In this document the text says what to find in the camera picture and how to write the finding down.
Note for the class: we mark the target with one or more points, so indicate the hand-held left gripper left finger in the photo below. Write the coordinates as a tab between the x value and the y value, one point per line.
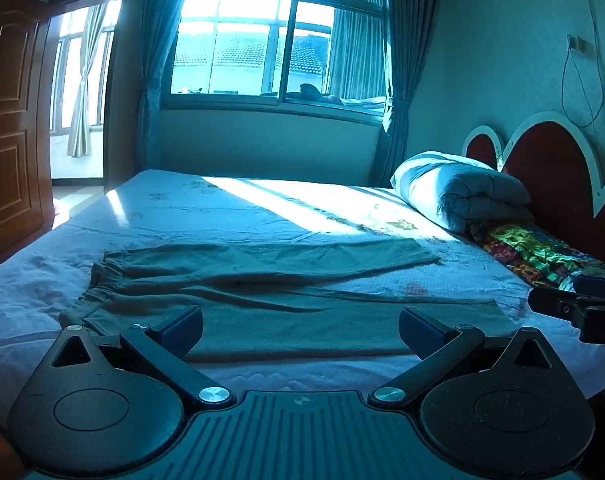
182	329

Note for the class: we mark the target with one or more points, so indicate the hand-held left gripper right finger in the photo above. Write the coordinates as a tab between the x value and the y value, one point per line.
418	329

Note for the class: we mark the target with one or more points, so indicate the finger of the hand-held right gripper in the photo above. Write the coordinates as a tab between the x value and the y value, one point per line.
552	302

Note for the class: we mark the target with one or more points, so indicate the grey-green pants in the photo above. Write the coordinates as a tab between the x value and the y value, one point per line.
282	310

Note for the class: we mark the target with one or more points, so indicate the colourful patterned pillow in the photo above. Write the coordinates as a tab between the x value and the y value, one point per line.
532	252

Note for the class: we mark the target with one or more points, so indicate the bed with floral sheet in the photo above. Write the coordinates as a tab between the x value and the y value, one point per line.
232	210

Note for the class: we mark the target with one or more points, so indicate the red and white headboard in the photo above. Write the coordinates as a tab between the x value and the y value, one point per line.
547	170

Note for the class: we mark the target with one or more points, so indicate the folded white quilt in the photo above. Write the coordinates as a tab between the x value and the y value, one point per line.
457	185

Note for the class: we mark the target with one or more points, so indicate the tied white curtain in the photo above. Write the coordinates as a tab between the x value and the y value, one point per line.
82	100

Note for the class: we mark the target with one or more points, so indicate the dark object on windowsill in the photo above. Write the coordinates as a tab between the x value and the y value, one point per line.
315	92

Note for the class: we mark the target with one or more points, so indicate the blue curtain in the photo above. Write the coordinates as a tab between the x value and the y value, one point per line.
407	60
155	60

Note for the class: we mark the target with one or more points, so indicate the brown wooden door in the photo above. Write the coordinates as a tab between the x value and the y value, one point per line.
12	110

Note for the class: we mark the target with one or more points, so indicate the sheer white curtain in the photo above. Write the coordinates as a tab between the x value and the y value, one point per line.
355	50

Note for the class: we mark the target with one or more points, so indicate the window beyond doorway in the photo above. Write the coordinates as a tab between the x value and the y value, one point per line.
65	60

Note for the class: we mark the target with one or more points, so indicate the large framed window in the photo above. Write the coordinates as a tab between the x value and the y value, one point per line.
285	35

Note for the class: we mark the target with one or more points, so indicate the wall socket with plug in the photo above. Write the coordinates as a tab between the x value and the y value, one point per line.
575	44

